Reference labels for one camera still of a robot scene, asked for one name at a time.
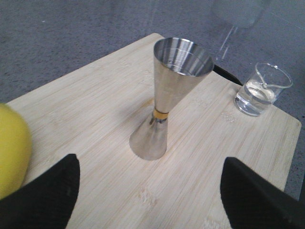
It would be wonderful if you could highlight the yellow lemon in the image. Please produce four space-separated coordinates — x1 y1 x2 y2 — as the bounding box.
0 104 32 199

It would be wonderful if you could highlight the wooden cutting board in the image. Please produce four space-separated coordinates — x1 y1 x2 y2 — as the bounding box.
9 33 301 229

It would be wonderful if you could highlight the black cutting board handle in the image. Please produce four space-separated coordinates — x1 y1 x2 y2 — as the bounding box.
213 64 242 86

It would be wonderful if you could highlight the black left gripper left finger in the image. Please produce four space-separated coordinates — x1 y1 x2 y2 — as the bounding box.
0 154 80 229

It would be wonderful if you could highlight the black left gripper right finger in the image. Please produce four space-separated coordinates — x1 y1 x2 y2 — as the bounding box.
220 157 305 229

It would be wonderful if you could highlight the steel double jigger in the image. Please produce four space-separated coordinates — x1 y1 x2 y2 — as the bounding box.
129 37 214 160

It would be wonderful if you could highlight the small glass beaker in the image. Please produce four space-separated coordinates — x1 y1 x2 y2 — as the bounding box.
234 62 293 116

